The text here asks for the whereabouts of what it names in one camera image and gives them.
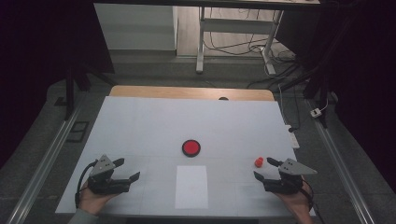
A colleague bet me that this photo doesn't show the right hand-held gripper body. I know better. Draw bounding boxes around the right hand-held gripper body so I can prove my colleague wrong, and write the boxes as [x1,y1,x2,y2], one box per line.
[262,158,318,195]

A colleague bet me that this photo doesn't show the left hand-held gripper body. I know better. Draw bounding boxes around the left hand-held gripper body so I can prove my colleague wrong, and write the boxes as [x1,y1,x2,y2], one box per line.
[87,154,132,196]

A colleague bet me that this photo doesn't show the red round black-rimmed button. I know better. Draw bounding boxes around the red round black-rimmed button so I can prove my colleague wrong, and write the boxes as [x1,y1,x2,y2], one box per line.
[181,139,202,158]

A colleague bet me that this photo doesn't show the person's left hand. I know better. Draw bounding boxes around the person's left hand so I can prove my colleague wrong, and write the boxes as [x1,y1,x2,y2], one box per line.
[78,181,119,217]

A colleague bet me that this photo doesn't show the person's right hand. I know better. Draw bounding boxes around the person's right hand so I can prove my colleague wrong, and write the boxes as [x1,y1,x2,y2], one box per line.
[274,183,315,217]

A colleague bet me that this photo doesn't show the white power strip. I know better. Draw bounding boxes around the white power strip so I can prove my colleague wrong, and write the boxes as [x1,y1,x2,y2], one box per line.
[285,124,301,149]

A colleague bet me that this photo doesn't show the white paper sheet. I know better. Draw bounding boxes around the white paper sheet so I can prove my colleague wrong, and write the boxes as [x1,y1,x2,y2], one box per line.
[174,164,209,210]

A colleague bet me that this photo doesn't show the large white table cover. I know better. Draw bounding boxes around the large white table cover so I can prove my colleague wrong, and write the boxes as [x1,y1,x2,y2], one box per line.
[55,95,317,217]

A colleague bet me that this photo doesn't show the black metal stand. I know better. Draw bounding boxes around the black metal stand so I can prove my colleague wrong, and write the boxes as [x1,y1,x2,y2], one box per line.
[64,62,116,120]
[274,0,359,129]

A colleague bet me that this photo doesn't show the white cabinet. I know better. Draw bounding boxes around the white cabinet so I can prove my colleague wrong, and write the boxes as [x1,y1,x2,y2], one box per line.
[93,3,178,51]

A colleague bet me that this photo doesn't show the white-legged desk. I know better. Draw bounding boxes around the white-legged desk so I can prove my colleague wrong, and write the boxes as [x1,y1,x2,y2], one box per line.
[92,0,321,76]

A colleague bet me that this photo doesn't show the left hand-held gripper black cable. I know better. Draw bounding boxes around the left hand-held gripper black cable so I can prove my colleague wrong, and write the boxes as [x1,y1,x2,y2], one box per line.
[74,160,98,209]

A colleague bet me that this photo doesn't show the hand-held gripper black cable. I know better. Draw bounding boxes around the hand-held gripper black cable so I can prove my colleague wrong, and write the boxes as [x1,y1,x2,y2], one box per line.
[74,160,98,209]
[300,178,326,224]

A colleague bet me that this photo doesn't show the right hand-held gripper black cable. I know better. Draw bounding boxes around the right hand-held gripper black cable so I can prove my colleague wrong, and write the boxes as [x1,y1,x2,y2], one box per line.
[300,178,326,224]

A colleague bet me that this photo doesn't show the aluminium floor rail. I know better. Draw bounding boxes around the aluminium floor rail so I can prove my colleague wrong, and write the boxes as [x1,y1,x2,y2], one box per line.
[6,102,85,224]
[306,99,376,224]

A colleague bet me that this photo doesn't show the metal stand frame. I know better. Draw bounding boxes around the metal stand frame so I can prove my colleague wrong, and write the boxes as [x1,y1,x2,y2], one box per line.
[204,7,297,90]

